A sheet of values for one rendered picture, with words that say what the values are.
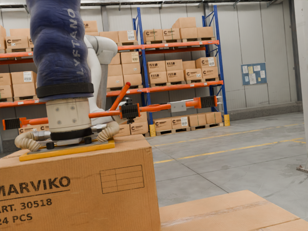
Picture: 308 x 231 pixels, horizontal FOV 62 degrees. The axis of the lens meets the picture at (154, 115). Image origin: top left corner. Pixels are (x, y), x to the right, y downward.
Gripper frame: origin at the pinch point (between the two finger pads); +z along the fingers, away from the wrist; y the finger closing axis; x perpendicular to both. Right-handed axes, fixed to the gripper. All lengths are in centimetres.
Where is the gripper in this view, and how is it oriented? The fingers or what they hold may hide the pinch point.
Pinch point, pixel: (131, 110)
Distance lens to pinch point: 112.1
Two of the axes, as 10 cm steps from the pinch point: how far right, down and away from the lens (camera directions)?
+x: -9.7, 1.2, -2.1
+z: 2.1, 0.1, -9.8
